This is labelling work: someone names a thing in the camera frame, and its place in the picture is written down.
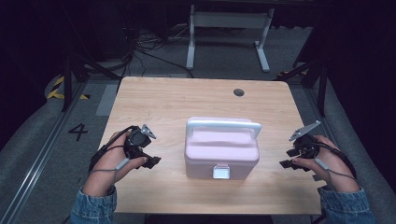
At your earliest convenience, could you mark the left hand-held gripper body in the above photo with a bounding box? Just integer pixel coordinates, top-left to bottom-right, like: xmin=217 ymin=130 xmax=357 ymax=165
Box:
xmin=123 ymin=123 xmax=158 ymax=162

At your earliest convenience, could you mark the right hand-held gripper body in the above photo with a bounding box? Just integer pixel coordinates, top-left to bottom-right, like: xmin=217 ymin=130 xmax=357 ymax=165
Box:
xmin=288 ymin=119 xmax=322 ymax=173

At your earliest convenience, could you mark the pink storage box white handle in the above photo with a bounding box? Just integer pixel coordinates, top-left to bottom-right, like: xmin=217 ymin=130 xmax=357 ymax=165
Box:
xmin=184 ymin=116 xmax=262 ymax=181

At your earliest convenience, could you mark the person's right hand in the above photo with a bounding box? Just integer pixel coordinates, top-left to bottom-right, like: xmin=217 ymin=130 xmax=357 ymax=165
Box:
xmin=291 ymin=134 xmax=361 ymax=193

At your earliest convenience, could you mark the person's left hand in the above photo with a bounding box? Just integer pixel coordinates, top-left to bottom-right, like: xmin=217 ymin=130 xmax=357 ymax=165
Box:
xmin=81 ymin=130 xmax=149 ymax=198

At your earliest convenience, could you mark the black metal stand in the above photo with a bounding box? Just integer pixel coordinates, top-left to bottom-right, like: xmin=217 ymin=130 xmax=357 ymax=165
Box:
xmin=276 ymin=58 xmax=331 ymax=119
xmin=61 ymin=51 xmax=121 ymax=113

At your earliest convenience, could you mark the yellow black floor tape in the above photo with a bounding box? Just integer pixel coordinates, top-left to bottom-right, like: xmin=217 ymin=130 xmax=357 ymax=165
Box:
xmin=46 ymin=76 xmax=92 ymax=101

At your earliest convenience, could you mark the grey cable with plug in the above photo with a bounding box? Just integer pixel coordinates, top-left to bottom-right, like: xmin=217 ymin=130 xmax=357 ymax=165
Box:
xmin=89 ymin=157 xmax=131 ymax=185
xmin=313 ymin=157 xmax=358 ymax=191

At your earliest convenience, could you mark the black cable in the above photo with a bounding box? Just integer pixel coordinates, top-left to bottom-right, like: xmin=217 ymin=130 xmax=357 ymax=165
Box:
xmin=88 ymin=124 xmax=138 ymax=173
xmin=316 ymin=141 xmax=358 ymax=179

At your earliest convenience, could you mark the bundle of black floor cables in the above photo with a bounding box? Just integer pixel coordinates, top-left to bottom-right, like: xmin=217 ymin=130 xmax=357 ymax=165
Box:
xmin=122 ymin=24 xmax=194 ymax=79

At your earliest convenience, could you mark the metal floor rail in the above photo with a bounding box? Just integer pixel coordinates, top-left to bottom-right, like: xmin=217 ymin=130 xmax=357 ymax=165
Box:
xmin=0 ymin=81 xmax=89 ymax=224

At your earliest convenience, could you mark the white metal desk frame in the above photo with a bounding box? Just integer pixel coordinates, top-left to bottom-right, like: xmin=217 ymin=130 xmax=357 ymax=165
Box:
xmin=185 ymin=4 xmax=276 ymax=74

